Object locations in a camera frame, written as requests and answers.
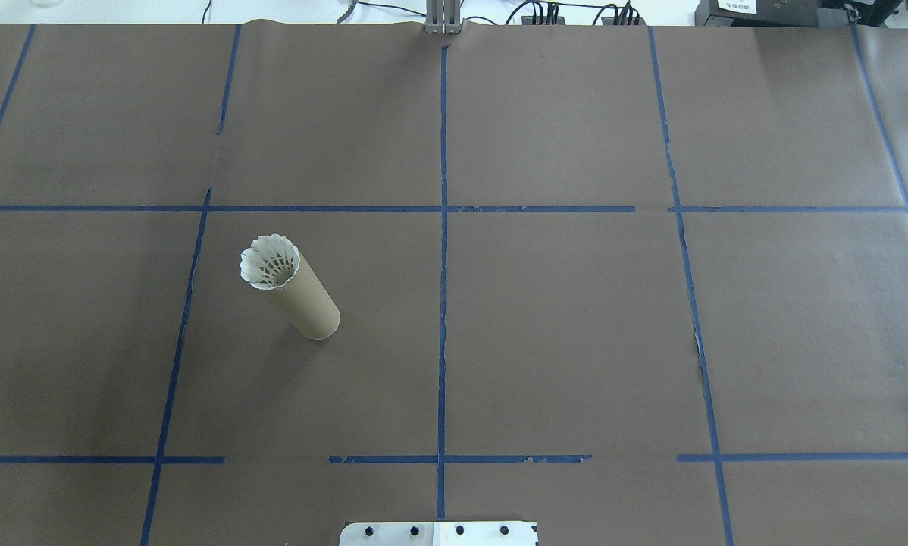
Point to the aluminium profile post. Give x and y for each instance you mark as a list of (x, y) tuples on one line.
[(443, 19)]

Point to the brown cardboard tube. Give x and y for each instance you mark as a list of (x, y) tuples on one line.
[(306, 307)]

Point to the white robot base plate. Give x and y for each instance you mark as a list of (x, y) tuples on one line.
[(439, 535)]

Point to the black box with white label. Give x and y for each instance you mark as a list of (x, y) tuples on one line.
[(787, 14)]

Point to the white feather shuttlecock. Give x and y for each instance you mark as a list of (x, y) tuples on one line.
[(268, 262)]

